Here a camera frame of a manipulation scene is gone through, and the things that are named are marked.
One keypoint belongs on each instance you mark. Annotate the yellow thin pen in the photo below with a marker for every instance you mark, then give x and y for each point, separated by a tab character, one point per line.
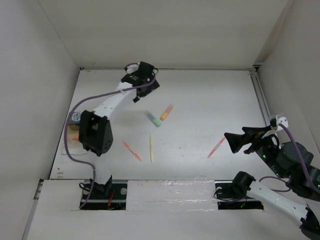
151	148

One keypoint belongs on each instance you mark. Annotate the orange thin pen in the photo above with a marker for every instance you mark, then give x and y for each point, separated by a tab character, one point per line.
132	151

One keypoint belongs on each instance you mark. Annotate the aluminium rail right side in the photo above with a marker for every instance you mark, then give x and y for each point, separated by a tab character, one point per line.
262	102

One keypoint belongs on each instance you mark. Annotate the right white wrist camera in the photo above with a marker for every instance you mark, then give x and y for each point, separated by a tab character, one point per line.
277	121

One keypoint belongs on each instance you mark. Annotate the blue paint jar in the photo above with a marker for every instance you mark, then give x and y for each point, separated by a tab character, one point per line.
76	118

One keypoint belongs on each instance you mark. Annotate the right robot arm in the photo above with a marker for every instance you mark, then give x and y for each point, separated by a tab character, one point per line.
291	164

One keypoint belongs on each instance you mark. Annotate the pink thin pen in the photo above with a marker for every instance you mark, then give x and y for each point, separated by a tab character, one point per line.
216	147

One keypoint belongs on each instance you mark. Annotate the orange highlighter clear cap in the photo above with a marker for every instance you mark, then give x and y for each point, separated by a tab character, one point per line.
75	138

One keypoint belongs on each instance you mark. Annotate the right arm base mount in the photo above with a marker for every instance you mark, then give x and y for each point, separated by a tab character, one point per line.
227	199

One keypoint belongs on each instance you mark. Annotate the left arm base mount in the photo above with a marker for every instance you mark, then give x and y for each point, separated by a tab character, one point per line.
115	201

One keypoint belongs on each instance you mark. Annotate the yellow orange highlighter marker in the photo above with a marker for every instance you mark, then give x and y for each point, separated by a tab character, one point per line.
167	112

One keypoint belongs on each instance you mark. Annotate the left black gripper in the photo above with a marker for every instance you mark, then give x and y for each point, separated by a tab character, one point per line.
150	88

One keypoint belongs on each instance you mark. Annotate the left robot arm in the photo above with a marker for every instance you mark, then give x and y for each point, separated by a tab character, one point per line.
95	129

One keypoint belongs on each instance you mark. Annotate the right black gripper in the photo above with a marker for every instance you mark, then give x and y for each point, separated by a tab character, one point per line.
235	140

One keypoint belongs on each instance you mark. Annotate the green highlighter marker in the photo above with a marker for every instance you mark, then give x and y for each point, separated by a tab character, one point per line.
152	118

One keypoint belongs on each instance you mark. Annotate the clear plastic organizer tray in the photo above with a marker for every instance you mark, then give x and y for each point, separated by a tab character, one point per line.
74	146

